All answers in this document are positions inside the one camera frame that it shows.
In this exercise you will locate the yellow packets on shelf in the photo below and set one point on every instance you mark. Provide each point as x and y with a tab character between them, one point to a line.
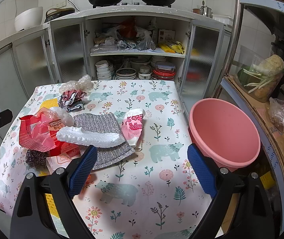
172	46

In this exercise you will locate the stack of white bowls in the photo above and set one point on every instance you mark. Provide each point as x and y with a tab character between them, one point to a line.
105	70

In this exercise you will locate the red white paper box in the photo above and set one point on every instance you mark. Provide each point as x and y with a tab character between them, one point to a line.
61	156

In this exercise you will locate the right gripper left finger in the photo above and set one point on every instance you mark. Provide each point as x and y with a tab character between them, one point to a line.
31	217

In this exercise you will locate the grey plastic bag on shelf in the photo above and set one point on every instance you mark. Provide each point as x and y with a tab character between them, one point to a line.
144	40

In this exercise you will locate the clear bubble wrap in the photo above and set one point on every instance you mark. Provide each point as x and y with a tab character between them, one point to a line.
84	84

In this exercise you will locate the stack of patterned plates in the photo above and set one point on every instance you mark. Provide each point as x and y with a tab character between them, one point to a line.
126	74

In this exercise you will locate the red plastic snack bag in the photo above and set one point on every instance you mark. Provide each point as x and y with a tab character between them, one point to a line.
38	132

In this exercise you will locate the clear container with vegetables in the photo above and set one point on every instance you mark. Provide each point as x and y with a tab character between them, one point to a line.
257	76

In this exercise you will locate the red lidded containers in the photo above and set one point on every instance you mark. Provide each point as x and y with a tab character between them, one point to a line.
164	71

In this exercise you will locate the white kitchen cabinet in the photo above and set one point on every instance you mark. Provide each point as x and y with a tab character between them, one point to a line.
68	47

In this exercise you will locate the steel kettle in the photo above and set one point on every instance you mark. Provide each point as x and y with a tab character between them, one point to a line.
205	10

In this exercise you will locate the floral bear tablecloth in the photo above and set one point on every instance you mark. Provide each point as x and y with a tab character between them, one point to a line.
153	193

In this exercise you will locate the yellow foam net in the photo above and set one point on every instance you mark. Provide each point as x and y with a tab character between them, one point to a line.
49	103

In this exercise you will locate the pink plastic basin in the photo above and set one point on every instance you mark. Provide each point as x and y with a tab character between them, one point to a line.
223	132

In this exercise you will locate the white patterned pot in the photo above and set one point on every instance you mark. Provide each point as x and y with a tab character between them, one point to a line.
144	72

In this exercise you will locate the steel wool scrubber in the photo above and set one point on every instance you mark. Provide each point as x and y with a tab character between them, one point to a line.
36	159

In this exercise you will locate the pink white wrapper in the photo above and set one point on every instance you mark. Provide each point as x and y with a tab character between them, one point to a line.
132	128

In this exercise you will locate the red white paper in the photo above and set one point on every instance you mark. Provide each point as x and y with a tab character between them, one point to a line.
72	100

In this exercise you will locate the white rice cooker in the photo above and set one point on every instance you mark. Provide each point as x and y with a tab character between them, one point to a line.
29	18

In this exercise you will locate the white foam piece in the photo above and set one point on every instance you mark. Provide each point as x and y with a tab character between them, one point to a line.
80	136

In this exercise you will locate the metal rack shelf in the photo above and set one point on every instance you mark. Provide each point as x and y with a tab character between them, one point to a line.
271	13

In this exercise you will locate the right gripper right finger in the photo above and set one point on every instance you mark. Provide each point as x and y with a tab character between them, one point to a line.
253	215

